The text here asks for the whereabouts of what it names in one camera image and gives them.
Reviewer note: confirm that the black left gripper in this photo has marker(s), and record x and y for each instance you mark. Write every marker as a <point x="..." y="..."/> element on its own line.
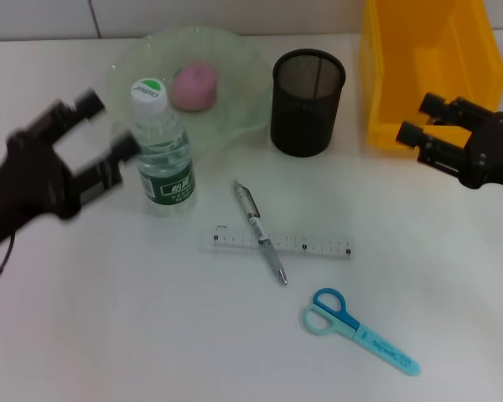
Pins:
<point x="25" y="188"/>

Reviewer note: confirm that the pink peach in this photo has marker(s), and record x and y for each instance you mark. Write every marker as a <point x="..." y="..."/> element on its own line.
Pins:
<point x="193" y="88"/>

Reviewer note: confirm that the black mesh pen holder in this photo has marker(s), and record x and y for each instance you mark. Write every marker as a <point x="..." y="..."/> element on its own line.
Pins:
<point x="306" y="125"/>

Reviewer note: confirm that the yellow plastic bin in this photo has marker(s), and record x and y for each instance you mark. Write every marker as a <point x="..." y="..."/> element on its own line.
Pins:
<point x="402" y="84"/>

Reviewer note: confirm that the green glass fruit plate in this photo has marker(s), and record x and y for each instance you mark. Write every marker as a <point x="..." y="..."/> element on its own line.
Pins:
<point x="234" y="104"/>

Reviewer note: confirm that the transparent plastic ruler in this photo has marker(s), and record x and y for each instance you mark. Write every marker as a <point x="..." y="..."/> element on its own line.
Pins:
<point x="310" y="245"/>

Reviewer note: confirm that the clear green-label water bottle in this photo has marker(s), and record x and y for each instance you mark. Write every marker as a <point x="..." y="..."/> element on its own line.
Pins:
<point x="167" y="188"/>

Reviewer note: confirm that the blue scissors with sheath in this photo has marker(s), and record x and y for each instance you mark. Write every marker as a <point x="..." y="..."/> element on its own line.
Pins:
<point x="373" y="339"/>

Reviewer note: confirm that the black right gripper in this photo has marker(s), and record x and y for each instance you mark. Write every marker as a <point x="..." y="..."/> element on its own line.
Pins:
<point x="499" y="151"/>

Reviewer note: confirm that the grey retractable pen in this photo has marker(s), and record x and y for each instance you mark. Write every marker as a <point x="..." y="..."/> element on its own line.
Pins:
<point x="251" y="213"/>

